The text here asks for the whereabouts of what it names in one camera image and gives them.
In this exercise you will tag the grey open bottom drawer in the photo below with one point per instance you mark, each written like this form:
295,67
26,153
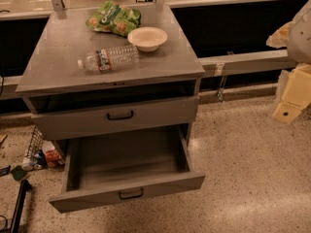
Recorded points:
125,166

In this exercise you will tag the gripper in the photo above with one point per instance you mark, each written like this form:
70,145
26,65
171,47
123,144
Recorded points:
300,38

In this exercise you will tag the metal wall rail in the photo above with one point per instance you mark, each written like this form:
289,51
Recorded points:
244,63

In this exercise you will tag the black stand leg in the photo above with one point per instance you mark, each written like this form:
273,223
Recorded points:
23,188

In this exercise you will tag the white can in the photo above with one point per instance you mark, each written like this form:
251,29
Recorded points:
27,164

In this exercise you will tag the wire basket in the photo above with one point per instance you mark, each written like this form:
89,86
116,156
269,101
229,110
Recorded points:
36,143

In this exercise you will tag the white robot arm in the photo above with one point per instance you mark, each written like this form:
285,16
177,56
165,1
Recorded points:
299,42

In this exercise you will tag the white paper bowl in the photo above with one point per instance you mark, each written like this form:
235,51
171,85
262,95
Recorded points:
147,39

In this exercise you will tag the blue can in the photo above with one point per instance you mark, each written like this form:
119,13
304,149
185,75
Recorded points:
39,161

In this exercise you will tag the grey middle drawer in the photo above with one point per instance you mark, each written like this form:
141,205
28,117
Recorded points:
117,118

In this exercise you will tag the grey drawer cabinet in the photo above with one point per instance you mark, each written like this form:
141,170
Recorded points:
71,97

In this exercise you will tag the green sponge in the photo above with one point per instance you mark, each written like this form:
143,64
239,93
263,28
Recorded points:
19,174

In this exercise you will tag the green rice chip bag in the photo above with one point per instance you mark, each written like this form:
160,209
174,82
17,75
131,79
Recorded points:
115,18

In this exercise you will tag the clear plastic water bottle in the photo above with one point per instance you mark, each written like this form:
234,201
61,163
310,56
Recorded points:
109,59

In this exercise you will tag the orange snack package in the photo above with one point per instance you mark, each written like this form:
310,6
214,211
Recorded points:
52,156

